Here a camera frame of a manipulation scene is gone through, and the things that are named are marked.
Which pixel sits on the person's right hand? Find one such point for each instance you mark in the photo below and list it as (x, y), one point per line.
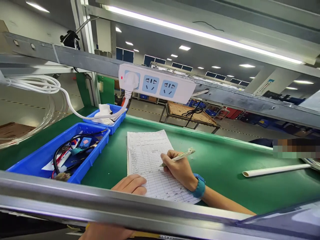
(181, 170)

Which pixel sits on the person's left hand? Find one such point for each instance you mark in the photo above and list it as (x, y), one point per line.
(128, 184)

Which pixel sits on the white pen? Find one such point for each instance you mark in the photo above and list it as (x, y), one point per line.
(183, 155)

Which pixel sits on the printed paper form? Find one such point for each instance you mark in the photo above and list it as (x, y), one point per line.
(147, 152)

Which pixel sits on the green table mat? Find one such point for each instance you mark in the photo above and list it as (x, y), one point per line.
(220, 162)

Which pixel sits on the wooden top metal table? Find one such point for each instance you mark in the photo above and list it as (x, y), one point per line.
(207, 118)

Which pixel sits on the small blue box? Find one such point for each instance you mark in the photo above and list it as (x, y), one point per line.
(85, 141)

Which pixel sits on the small blue plastic bin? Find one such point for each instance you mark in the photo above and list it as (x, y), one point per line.
(117, 120)

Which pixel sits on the brown lump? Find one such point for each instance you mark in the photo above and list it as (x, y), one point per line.
(62, 176)

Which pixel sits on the stack of blue crates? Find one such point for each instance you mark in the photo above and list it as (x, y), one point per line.
(200, 103)

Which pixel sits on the white tube with red print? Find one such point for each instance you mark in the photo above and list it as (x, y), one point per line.
(62, 158)

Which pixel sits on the white adapters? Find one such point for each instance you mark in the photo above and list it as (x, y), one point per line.
(105, 113)

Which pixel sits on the white power strip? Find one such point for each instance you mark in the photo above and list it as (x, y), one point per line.
(180, 87)

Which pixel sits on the white plastic pipe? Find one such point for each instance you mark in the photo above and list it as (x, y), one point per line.
(275, 170)

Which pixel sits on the large blue plastic bin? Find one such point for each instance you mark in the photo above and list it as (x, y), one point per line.
(37, 155)

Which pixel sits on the white plug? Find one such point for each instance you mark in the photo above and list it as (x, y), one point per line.
(130, 81)

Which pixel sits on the clear plastic tubing coil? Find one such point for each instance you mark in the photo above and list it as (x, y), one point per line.
(15, 142)

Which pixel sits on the brown cardboard box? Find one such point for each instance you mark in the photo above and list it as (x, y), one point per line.
(15, 130)

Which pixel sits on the long tube light fixture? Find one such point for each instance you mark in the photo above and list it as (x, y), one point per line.
(200, 31)

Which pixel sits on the black hanging tool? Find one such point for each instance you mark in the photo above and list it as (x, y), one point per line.
(70, 37)

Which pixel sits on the grey metal frame bar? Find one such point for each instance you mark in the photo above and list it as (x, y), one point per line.
(100, 200)

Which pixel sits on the green post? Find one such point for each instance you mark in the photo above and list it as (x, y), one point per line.
(82, 87)

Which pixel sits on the grey metal overhead rail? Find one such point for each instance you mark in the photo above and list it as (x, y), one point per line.
(82, 57)

